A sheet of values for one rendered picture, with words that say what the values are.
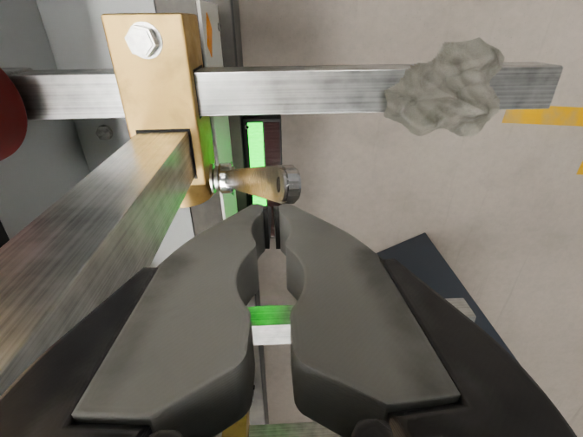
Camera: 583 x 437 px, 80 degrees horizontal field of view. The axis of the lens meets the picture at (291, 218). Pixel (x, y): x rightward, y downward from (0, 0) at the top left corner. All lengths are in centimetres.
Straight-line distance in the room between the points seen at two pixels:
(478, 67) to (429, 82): 3
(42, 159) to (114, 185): 33
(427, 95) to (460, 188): 114
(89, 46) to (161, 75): 29
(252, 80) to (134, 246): 15
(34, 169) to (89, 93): 23
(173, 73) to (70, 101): 8
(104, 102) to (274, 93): 12
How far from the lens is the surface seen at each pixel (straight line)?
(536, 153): 149
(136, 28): 25
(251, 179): 18
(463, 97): 29
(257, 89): 26
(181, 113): 26
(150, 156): 22
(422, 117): 28
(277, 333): 40
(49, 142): 53
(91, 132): 58
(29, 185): 49
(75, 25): 56
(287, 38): 112
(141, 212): 17
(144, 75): 27
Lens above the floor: 112
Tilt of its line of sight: 60 degrees down
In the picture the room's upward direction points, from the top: 175 degrees clockwise
